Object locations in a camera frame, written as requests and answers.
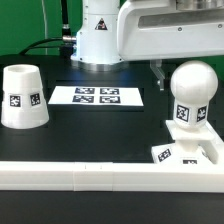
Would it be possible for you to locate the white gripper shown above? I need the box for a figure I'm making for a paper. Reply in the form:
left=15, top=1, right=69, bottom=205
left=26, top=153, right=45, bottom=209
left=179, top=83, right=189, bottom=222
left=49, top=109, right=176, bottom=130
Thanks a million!
left=117, top=0, right=224, bottom=91

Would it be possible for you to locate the white lamp bulb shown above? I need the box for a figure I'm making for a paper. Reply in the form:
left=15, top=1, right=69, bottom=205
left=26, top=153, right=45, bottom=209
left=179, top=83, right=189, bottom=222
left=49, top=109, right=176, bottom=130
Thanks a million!
left=171, top=61, right=218, bottom=130

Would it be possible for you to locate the white marker sheet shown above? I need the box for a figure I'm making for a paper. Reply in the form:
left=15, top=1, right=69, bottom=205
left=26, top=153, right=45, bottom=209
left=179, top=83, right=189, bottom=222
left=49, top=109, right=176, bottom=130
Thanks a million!
left=49, top=86, right=143, bottom=106

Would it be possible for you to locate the white lamp base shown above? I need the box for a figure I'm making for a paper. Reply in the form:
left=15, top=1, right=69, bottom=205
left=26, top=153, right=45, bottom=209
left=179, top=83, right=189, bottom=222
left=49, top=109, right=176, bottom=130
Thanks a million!
left=151, top=120, right=213, bottom=165

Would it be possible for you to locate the black cable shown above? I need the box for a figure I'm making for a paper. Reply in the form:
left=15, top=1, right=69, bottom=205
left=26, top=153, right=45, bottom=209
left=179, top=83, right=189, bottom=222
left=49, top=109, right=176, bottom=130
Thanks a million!
left=19, top=35, right=78, bottom=56

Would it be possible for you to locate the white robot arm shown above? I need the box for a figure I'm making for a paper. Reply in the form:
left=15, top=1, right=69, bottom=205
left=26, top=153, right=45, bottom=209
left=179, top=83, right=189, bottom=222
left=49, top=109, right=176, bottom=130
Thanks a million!
left=71, top=0, right=224, bottom=84

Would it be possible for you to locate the white front fence rail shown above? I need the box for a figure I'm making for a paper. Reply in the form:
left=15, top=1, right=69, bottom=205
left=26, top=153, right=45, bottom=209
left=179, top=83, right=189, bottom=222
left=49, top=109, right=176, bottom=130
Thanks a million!
left=0, top=162, right=224, bottom=193

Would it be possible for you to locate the white lamp shade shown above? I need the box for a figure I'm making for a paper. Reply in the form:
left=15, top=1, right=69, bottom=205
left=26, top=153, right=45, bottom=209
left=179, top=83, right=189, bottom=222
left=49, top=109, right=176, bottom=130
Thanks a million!
left=1, top=64, right=49, bottom=129

